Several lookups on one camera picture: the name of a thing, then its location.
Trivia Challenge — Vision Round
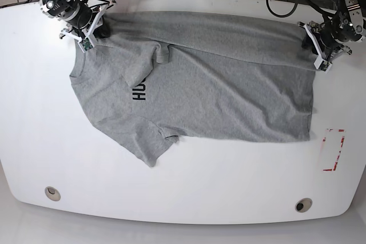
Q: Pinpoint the table grommet hole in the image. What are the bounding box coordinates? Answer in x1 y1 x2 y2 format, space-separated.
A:
295 198 313 213
45 186 61 202

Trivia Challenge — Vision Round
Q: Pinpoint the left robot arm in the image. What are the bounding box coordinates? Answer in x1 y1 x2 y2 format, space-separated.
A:
298 0 365 71

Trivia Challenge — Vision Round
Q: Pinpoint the left table grommet hole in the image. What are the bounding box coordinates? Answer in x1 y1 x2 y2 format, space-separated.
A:
45 186 61 202

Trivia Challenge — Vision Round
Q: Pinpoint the grey t-shirt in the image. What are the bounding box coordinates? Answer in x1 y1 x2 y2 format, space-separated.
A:
70 11 316 167

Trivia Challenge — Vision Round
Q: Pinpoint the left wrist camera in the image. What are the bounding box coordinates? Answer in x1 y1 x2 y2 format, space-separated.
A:
314 56 332 73

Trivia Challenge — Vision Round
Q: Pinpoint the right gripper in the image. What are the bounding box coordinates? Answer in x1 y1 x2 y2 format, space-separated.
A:
59 0 117 43

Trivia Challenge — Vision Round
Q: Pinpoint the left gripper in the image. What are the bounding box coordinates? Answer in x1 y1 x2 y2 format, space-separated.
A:
297 21 352 64

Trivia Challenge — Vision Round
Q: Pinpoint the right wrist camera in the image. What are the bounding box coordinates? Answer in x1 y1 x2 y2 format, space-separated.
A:
78 38 94 53

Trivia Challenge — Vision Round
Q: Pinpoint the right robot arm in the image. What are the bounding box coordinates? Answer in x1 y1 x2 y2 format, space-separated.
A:
40 0 116 50

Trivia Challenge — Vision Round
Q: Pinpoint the right table grommet hole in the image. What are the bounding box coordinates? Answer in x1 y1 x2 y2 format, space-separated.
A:
295 198 313 213

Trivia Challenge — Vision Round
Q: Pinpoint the red tape rectangle marking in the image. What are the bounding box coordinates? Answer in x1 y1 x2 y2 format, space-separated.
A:
319 129 345 171

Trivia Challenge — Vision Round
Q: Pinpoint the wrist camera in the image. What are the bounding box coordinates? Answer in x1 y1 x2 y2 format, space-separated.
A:
78 38 94 53
314 56 332 73

